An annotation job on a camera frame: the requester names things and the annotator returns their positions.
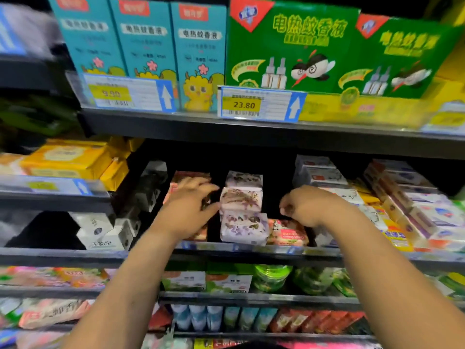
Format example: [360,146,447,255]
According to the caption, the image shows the person's right hand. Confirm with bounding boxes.
[279,185,353,229]

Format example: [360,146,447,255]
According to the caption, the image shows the person's left hand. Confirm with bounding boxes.
[149,176,221,241]

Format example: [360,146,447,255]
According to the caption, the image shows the stack of white orange soap boxes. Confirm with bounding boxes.
[294,155,389,250]

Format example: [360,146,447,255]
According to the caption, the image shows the stack of floral soap boxes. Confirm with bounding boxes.
[220,171,271,246]

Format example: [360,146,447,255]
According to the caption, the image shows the stack of yellow soap boxes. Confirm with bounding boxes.
[352,181,415,252]

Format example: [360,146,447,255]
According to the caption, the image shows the stack of white purple soap boxes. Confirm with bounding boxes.
[363,158,465,252]

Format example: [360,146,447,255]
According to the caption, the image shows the stack of yellow soap cartons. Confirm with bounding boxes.
[20,136,142,192]

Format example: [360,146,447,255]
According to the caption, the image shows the person's right forearm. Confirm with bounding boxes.
[330,200,465,349]

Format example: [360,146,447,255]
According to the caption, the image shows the person's left forearm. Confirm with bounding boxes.
[62,225,183,349]

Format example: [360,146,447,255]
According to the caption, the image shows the green white carton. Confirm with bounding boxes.
[161,270,208,293]
[205,264,253,294]

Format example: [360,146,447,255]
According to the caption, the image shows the white printed small cartons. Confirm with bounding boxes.
[69,212,139,252]

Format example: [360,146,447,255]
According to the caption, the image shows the red white packet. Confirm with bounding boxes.
[147,305,174,332]

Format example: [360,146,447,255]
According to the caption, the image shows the row of blue white tubes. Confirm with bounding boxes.
[170,305,280,333]

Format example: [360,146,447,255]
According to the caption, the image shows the row of red tubes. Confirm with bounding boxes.
[269,309,364,335]

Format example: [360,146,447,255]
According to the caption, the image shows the white blue price tag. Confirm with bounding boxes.
[82,74,177,115]
[421,101,465,137]
[0,3,26,57]
[217,85,308,124]

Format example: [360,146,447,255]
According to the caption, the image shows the white floral packet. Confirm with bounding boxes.
[141,332,193,349]

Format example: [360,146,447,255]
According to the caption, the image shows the white blue price strip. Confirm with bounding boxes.
[0,175,110,197]

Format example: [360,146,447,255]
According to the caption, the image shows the pink flat pack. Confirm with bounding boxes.
[279,340,364,349]

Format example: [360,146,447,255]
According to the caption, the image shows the yellow red flat pack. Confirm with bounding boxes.
[192,338,241,349]

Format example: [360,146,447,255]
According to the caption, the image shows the row of pink orange packets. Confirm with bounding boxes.
[0,267,110,290]

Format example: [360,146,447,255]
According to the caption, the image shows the green box mosquito print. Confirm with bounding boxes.
[225,0,360,121]
[338,14,462,128]

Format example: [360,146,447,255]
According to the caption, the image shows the teal box pink flower print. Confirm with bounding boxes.
[47,0,130,77]
[109,0,180,84]

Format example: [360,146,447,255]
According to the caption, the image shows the pile of colourful packets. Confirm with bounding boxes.
[0,296,92,349]

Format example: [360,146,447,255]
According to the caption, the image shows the dark green packets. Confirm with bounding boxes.
[0,94,77,139]

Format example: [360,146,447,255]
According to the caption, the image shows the stack of white plastic packs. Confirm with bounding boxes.
[0,3,62,59]

